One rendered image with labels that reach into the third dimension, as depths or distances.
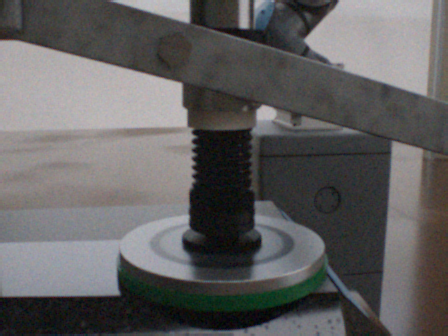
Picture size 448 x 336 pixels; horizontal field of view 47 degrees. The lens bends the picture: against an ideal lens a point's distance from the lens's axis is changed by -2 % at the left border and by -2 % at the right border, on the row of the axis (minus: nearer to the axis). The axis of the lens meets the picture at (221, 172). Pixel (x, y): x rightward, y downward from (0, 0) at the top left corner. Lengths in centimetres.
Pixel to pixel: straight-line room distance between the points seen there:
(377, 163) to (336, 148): 14
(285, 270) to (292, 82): 17
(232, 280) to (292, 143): 102
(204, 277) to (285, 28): 118
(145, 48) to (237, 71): 8
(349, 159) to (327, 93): 104
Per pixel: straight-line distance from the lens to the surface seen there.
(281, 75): 48
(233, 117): 49
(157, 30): 45
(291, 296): 48
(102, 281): 53
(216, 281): 45
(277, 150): 145
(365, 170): 155
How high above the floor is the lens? 103
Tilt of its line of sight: 12 degrees down
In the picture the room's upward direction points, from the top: straight up
